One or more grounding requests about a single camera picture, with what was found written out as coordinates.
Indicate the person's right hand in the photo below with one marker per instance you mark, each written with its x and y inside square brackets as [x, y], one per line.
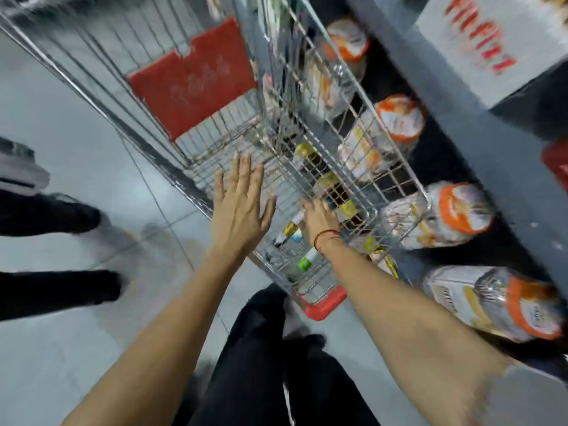
[320, 226]

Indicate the person's left hand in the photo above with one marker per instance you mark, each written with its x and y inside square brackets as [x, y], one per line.
[237, 217]

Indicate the person's left thumb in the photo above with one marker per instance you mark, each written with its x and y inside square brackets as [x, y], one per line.
[269, 210]

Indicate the person's left middle finger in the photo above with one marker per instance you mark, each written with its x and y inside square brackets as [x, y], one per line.
[245, 175]

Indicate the person's right fingers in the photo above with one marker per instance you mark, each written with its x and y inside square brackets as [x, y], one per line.
[310, 207]

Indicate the person's left little finger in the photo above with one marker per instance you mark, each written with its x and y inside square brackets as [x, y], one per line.
[220, 186]

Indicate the person's left forearm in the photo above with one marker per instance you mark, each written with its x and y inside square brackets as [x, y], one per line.
[177, 341]

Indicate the person's right forearm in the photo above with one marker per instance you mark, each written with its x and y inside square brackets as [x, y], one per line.
[399, 323]

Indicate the small white bottle yellow label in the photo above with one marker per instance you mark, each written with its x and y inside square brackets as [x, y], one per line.
[288, 230]

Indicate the dark bottle with yellow cap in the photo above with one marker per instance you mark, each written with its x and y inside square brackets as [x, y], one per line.
[330, 184]
[306, 156]
[348, 209]

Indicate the small white bottle green cap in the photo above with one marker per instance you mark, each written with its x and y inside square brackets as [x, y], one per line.
[307, 261]

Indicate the yellow printed packet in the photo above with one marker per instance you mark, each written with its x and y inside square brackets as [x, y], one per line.
[384, 259]

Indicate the red cart corner bumper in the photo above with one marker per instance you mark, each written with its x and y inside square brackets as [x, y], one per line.
[324, 306]

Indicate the red plastic cart seat flap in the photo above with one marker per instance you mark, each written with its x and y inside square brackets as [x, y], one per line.
[195, 82]

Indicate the orange capped clear bottle pack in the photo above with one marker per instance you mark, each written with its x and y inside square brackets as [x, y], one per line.
[339, 66]
[386, 133]
[492, 301]
[443, 215]

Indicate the person's black trousers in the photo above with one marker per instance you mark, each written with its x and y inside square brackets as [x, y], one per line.
[266, 372]

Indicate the grey metal shelf board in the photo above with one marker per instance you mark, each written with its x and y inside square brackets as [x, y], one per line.
[479, 128]

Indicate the white carton with red print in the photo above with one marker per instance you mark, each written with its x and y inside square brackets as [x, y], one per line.
[488, 44]

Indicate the red packet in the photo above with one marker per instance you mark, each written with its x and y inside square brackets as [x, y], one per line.
[557, 166]

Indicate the person's grey shirt sleeve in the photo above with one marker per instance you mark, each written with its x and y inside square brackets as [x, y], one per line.
[537, 397]

